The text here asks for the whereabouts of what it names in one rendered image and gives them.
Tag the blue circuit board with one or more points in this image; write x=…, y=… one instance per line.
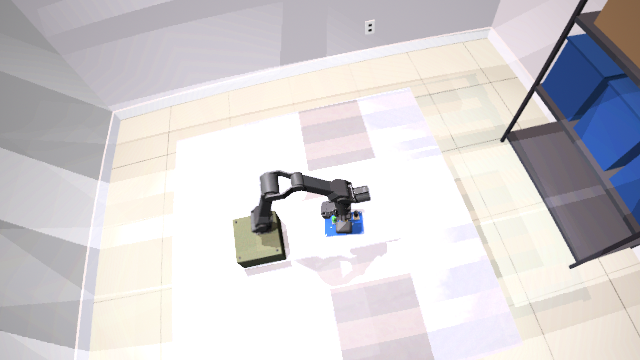
x=357, y=225

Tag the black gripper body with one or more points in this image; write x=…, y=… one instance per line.
x=343, y=227

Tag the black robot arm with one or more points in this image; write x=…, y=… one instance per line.
x=340, y=193

